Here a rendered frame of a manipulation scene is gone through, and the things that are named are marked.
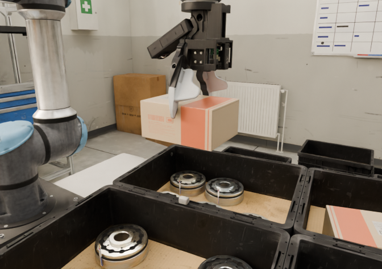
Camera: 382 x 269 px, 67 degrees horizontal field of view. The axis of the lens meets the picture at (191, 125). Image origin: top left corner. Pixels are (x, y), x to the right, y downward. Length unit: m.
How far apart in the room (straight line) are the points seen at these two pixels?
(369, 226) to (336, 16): 2.85
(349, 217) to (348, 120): 2.80
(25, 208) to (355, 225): 0.75
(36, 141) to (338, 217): 0.73
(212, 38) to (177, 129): 0.18
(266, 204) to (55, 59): 0.68
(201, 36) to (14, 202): 0.61
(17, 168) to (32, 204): 0.11
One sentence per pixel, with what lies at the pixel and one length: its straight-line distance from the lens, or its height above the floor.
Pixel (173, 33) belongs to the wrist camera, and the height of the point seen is 1.25.
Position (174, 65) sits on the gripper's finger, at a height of 1.20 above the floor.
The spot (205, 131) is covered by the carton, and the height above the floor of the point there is 1.09.
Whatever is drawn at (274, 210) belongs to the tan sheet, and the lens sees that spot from 0.79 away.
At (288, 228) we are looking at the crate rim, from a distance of 0.56.
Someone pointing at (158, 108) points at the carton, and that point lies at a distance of 0.56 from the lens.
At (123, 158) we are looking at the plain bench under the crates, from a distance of 1.44.
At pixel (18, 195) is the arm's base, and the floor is 0.87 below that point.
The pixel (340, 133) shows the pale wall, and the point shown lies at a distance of 3.48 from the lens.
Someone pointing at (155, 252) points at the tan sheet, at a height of 0.83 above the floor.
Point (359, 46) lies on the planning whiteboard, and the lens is 3.34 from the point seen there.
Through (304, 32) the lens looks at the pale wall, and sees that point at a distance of 3.42.
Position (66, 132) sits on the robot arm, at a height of 1.00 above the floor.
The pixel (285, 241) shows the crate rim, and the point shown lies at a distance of 0.52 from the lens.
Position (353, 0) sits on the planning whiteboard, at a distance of 3.37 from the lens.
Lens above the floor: 1.24
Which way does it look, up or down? 16 degrees down
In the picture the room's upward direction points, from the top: straight up
